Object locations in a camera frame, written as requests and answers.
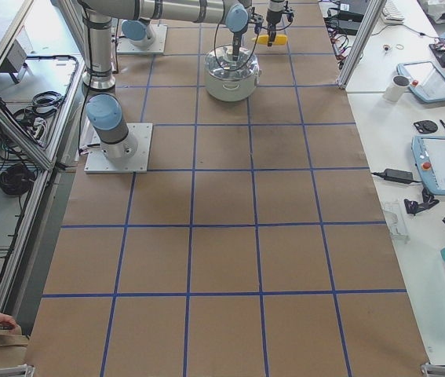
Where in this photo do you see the pale green electric pot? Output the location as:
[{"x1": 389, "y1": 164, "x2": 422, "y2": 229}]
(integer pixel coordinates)
[{"x1": 204, "y1": 46, "x2": 261, "y2": 102}]

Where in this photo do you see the coiled black cable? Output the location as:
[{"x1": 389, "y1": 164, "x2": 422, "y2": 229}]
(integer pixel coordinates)
[{"x1": 0, "y1": 162, "x2": 36, "y2": 196}]

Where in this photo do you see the person hand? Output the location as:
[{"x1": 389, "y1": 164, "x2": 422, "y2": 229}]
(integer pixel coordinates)
[{"x1": 0, "y1": 313, "x2": 21, "y2": 334}]

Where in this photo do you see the black round disc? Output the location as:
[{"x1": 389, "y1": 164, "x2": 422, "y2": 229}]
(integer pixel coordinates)
[{"x1": 413, "y1": 119, "x2": 438, "y2": 134}]

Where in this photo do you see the clear plastic box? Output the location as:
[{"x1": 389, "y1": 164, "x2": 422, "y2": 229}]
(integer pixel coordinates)
[{"x1": 380, "y1": 201, "x2": 410, "y2": 243}]

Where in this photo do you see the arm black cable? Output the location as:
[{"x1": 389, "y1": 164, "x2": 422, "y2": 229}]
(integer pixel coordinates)
[{"x1": 212, "y1": 19, "x2": 262, "y2": 75}]

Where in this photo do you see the glass pot lid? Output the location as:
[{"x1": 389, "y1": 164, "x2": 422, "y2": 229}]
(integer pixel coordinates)
[{"x1": 204, "y1": 46, "x2": 260, "y2": 81}]

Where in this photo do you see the black power adapter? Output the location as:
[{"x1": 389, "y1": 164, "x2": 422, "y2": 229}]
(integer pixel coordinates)
[{"x1": 371, "y1": 168, "x2": 421, "y2": 185}]

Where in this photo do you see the yellow corn cob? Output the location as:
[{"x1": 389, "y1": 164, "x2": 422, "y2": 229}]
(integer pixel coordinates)
[{"x1": 252, "y1": 35, "x2": 287, "y2": 46}]

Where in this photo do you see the grey metal box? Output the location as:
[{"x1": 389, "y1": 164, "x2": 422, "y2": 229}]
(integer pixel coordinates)
[{"x1": 0, "y1": 39, "x2": 27, "y2": 84}]

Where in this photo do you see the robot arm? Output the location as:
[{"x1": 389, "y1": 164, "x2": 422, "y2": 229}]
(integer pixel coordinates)
[
  {"x1": 79, "y1": 1, "x2": 252, "y2": 158},
  {"x1": 121, "y1": 1, "x2": 294, "y2": 53}
]

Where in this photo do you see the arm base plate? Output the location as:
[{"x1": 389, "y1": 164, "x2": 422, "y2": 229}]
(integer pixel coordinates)
[
  {"x1": 117, "y1": 24, "x2": 168, "y2": 55},
  {"x1": 84, "y1": 123, "x2": 153, "y2": 174}
]

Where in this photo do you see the white mug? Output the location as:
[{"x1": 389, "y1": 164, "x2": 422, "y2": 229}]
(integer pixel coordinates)
[{"x1": 382, "y1": 75, "x2": 410, "y2": 103}]

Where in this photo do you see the black clip part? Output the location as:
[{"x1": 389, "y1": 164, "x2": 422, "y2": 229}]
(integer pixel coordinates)
[{"x1": 403, "y1": 188, "x2": 440, "y2": 215}]

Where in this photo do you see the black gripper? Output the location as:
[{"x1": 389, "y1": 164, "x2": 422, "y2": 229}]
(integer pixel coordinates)
[
  {"x1": 232, "y1": 32, "x2": 242, "y2": 60},
  {"x1": 251, "y1": 5, "x2": 294, "y2": 47}
]

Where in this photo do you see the aluminium frame post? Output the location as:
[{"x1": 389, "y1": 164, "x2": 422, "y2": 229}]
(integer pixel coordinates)
[{"x1": 337, "y1": 0, "x2": 386, "y2": 90}]

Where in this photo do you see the far teach pendant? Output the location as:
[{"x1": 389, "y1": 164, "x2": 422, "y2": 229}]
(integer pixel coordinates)
[{"x1": 396, "y1": 60, "x2": 445, "y2": 104}]

